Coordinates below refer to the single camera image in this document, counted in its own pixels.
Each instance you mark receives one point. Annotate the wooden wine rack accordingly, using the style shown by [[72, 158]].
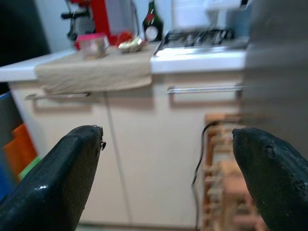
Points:
[[228, 168]]

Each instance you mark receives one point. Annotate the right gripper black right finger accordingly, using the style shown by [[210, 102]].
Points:
[[276, 183]]

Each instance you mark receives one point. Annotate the beige cloth mat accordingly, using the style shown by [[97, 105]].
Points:
[[96, 69]]

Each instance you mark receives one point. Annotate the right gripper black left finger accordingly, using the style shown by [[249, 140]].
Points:
[[53, 183]]

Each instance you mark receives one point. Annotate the dark green wine bottle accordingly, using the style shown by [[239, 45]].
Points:
[[152, 24]]

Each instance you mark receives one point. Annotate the dark grey upright panel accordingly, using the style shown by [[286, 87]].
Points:
[[276, 72]]

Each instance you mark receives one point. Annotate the black fridge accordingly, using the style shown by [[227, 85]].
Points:
[[19, 31]]

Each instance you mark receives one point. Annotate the green storage bin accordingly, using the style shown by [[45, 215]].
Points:
[[29, 170]]

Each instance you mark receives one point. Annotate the red espresso machine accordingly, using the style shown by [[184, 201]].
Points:
[[101, 16]]

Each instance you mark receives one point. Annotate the pink lidded clear container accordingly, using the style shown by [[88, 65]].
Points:
[[92, 48]]

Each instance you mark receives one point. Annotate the blue storage bin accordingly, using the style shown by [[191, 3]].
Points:
[[3, 183]]

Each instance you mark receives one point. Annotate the cream cabinet door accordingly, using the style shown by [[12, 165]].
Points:
[[72, 115], [156, 144]]

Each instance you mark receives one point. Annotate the steel gas hob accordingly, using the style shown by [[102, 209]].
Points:
[[199, 39]]

